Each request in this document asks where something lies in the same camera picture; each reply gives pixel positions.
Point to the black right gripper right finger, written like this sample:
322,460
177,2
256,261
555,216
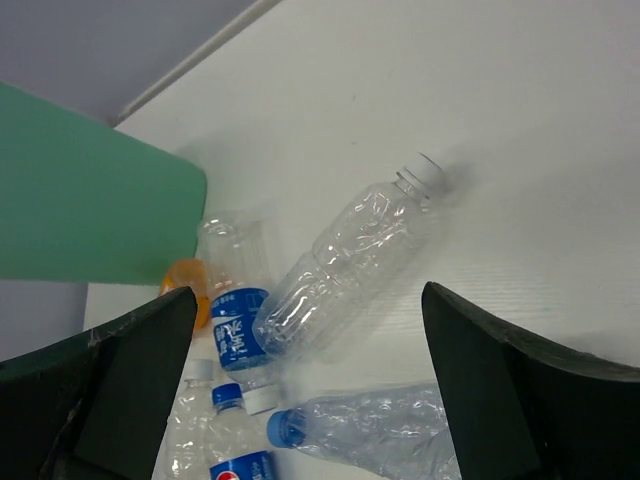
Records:
521,406

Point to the crushed clear bottle blue cap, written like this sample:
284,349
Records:
395,433

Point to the slim clear bottle white cap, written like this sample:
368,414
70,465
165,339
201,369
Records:
184,456

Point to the pepsi label bottle blue cap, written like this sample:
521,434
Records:
235,443

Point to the large clear bottle white cap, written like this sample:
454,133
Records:
351,262

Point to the green plastic bin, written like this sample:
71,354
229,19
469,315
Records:
81,202

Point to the blue label water bottle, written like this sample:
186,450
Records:
232,247

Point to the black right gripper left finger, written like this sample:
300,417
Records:
95,405

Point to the orange juice bottle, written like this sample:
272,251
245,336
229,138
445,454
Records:
190,272

